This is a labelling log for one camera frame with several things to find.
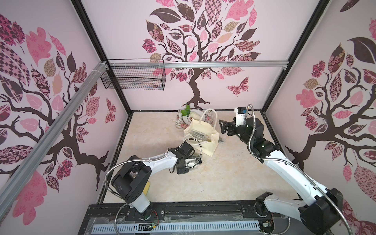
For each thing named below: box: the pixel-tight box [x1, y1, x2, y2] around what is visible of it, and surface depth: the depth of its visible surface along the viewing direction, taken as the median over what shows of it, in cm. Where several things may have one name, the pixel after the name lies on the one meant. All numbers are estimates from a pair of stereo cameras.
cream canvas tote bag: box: [183, 108, 220, 157], surface depth 97 cm
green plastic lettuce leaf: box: [180, 104, 191, 117], surface depth 118 cm
